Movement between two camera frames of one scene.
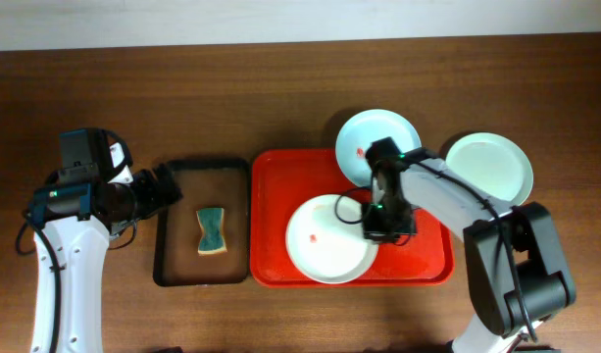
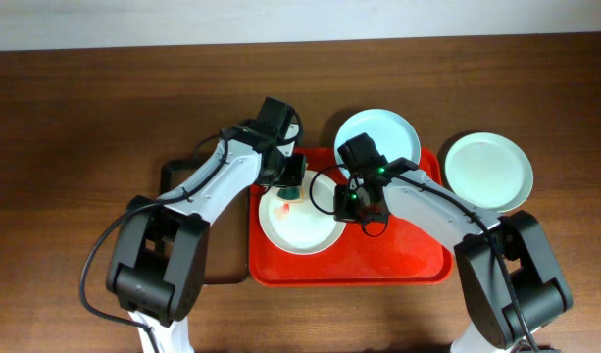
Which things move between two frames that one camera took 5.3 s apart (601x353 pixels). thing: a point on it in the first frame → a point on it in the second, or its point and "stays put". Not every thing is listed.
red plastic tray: x=282 y=178 stays put
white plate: x=325 y=240 → x=306 y=227
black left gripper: x=159 y=187 → x=291 y=171
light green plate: x=495 y=162 stays put
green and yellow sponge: x=212 y=239 → x=292 y=194
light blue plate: x=359 y=131 stays put
